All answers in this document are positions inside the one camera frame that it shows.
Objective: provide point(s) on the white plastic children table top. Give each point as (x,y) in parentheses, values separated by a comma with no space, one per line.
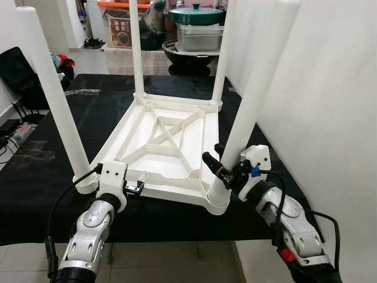
(159,165)

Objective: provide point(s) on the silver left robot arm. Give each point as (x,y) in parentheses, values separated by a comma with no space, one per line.
(88,236)

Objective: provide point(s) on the black round wok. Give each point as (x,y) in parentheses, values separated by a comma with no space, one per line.
(188,56)

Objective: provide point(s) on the clear plastic bag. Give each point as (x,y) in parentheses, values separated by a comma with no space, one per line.
(82,91)

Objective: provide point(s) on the clear plastic storage container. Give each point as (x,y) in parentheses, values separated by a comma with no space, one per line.
(200,36)

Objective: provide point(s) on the grey electrical box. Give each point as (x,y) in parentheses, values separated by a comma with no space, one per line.
(23,132)

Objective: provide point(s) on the black wifi router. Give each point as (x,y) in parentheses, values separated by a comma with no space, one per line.
(29,115)

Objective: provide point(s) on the beige cloth covered table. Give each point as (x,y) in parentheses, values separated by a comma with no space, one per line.
(121,59)

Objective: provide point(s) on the green round pot lid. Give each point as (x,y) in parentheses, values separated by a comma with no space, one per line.
(196,13)

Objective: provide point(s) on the shiny black bag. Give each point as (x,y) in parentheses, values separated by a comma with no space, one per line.
(153,26)

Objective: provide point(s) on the black power adapter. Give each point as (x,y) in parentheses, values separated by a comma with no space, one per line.
(9,125)

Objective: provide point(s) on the black fan base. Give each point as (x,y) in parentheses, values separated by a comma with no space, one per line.
(93,42)

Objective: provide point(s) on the black open suitcase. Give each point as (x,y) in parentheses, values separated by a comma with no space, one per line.
(17,76)

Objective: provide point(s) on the orange plastic bin lid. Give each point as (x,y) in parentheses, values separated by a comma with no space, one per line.
(115,3)

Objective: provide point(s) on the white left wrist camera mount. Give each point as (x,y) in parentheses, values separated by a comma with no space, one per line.
(112,177)

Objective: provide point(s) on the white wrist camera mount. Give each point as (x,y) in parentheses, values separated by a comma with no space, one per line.
(259,159)
(112,177)

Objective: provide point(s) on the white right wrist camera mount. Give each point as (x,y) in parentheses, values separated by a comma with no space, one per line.
(259,159)

